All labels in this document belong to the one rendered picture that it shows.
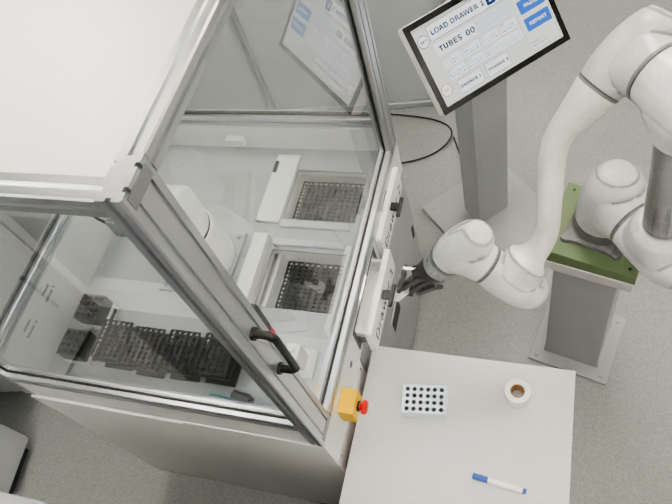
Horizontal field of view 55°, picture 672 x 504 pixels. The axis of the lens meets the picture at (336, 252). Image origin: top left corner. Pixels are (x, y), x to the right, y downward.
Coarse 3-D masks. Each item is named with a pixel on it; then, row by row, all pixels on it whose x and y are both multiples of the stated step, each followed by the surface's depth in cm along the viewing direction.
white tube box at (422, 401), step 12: (408, 384) 184; (420, 384) 183; (408, 396) 185; (420, 396) 184; (432, 396) 181; (444, 396) 180; (408, 408) 182; (420, 408) 181; (432, 408) 179; (444, 408) 178
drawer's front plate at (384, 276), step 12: (384, 252) 194; (384, 264) 192; (384, 276) 190; (384, 288) 191; (384, 300) 193; (372, 312) 184; (384, 312) 194; (372, 324) 182; (372, 336) 182; (372, 348) 188
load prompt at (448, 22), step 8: (472, 0) 209; (480, 0) 210; (488, 0) 210; (496, 0) 211; (456, 8) 208; (464, 8) 209; (472, 8) 209; (480, 8) 210; (448, 16) 208; (456, 16) 209; (464, 16) 209; (472, 16) 210; (432, 24) 207; (440, 24) 208; (448, 24) 208; (456, 24) 209; (432, 32) 208; (440, 32) 208; (432, 40) 208
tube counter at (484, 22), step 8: (496, 8) 211; (504, 8) 212; (488, 16) 211; (496, 16) 212; (504, 16) 212; (472, 24) 210; (480, 24) 211; (488, 24) 212; (464, 32) 210; (472, 32) 211; (480, 32) 211
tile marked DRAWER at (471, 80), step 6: (474, 72) 213; (480, 72) 214; (462, 78) 212; (468, 78) 213; (474, 78) 213; (480, 78) 214; (462, 84) 213; (468, 84) 213; (474, 84) 214; (462, 90) 213; (468, 90) 214
